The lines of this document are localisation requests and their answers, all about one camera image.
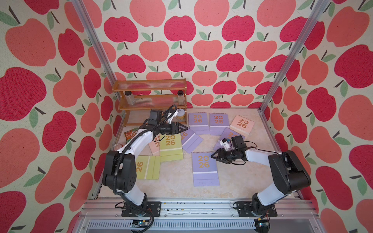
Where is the glass jar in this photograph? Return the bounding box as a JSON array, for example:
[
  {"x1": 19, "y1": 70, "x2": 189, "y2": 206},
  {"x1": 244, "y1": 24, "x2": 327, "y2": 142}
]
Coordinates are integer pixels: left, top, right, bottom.
[
  {"x1": 177, "y1": 90, "x2": 185, "y2": 106},
  {"x1": 124, "y1": 91, "x2": 135, "y2": 106}
]

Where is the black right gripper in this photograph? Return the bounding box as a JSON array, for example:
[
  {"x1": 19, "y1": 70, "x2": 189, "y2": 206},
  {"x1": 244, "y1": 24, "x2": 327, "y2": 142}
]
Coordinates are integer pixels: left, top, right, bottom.
[{"x1": 211, "y1": 149, "x2": 238, "y2": 164}]

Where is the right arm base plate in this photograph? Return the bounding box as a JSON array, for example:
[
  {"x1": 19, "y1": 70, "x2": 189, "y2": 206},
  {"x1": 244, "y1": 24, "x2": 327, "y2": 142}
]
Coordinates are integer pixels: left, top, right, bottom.
[{"x1": 232, "y1": 201, "x2": 278, "y2": 218}]

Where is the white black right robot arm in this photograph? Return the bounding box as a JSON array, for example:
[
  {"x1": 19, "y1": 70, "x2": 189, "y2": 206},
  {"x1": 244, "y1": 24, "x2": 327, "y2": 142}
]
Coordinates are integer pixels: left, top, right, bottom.
[{"x1": 211, "y1": 136, "x2": 311, "y2": 216}]

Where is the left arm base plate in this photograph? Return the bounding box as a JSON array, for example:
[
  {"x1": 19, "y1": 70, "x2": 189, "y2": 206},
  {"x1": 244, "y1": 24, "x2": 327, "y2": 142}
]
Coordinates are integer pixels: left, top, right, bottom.
[{"x1": 121, "y1": 202, "x2": 161, "y2": 217}]

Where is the aluminium post right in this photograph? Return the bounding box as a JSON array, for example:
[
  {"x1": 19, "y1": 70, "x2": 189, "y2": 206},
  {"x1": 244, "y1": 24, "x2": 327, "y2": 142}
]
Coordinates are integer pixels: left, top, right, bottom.
[{"x1": 258, "y1": 0, "x2": 331, "y2": 115}]

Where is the aluminium frame rail front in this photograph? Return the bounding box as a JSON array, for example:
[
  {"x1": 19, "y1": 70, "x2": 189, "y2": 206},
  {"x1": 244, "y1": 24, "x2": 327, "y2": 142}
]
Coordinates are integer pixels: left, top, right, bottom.
[{"x1": 72, "y1": 198, "x2": 326, "y2": 233}]

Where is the glass jar right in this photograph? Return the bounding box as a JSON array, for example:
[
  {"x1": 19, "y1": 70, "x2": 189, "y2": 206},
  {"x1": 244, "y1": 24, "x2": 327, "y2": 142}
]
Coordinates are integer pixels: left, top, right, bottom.
[{"x1": 177, "y1": 90, "x2": 185, "y2": 106}]

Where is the orange wooden shelf rack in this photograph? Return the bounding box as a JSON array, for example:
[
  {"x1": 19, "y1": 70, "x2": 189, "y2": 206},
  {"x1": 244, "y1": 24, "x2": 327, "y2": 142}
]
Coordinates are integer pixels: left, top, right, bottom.
[{"x1": 113, "y1": 79, "x2": 187, "y2": 126}]

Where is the purple calendar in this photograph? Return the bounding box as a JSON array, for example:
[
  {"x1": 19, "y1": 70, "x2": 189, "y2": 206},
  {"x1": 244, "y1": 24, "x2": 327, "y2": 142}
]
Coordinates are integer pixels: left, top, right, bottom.
[
  {"x1": 181, "y1": 129, "x2": 203, "y2": 153},
  {"x1": 213, "y1": 128, "x2": 245, "y2": 150},
  {"x1": 188, "y1": 112, "x2": 210, "y2": 135},
  {"x1": 192, "y1": 151, "x2": 220, "y2": 187},
  {"x1": 209, "y1": 113, "x2": 229, "y2": 136}
]

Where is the red cola can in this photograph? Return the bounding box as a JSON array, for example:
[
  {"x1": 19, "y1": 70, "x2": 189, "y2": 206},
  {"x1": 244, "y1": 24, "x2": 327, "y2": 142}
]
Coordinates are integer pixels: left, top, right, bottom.
[{"x1": 113, "y1": 143, "x2": 124, "y2": 151}]

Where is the green calendar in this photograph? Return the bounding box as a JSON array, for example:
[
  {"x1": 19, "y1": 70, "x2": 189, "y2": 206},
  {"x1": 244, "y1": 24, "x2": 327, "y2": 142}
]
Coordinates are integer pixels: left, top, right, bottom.
[
  {"x1": 136, "y1": 155, "x2": 161, "y2": 180},
  {"x1": 160, "y1": 134, "x2": 184, "y2": 163}
]

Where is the green calendar lower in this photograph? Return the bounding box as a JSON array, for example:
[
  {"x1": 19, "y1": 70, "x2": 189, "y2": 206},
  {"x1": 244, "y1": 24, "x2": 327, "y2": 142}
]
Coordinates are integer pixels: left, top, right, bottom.
[{"x1": 136, "y1": 155, "x2": 161, "y2": 180}]

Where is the snack packet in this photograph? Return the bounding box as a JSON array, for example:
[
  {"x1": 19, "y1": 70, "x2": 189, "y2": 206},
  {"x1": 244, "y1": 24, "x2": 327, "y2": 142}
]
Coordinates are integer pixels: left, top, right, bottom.
[{"x1": 124, "y1": 128, "x2": 139, "y2": 143}]

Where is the aluminium post left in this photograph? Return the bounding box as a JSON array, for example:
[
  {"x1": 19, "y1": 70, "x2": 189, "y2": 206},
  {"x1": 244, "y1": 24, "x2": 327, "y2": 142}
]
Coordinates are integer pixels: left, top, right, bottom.
[{"x1": 72, "y1": 0, "x2": 116, "y2": 87}]

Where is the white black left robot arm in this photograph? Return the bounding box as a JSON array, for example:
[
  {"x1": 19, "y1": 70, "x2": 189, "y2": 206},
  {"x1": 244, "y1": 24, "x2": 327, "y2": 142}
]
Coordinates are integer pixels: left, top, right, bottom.
[{"x1": 102, "y1": 105, "x2": 188, "y2": 213}]

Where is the pink calendar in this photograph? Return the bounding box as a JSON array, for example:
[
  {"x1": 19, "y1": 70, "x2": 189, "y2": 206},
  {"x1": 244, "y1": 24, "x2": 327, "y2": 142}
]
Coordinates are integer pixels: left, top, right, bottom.
[
  {"x1": 230, "y1": 115, "x2": 254, "y2": 137},
  {"x1": 149, "y1": 135, "x2": 160, "y2": 156}
]

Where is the glass jar left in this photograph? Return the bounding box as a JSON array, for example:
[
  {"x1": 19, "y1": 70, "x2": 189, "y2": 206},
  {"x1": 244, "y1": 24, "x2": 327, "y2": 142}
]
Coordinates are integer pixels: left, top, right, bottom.
[{"x1": 124, "y1": 91, "x2": 135, "y2": 106}]

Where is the green calendar upper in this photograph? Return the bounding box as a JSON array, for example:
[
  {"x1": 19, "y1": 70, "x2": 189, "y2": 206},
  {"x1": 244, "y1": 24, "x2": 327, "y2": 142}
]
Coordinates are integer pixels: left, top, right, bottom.
[{"x1": 160, "y1": 134, "x2": 184, "y2": 163}]

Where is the aluminium post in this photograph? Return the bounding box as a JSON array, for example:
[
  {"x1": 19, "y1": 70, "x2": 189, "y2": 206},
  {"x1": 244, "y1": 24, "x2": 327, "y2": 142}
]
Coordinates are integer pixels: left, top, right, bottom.
[
  {"x1": 258, "y1": 0, "x2": 331, "y2": 115},
  {"x1": 72, "y1": 0, "x2": 116, "y2": 87}
]

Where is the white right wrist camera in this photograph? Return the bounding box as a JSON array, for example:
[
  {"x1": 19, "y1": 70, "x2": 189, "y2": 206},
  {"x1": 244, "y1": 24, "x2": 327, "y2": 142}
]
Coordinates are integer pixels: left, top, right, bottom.
[{"x1": 220, "y1": 138, "x2": 234, "y2": 151}]

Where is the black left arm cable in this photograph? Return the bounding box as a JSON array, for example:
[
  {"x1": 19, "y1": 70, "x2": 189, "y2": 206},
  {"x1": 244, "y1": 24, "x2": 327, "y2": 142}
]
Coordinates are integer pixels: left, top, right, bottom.
[{"x1": 112, "y1": 104, "x2": 178, "y2": 233}]

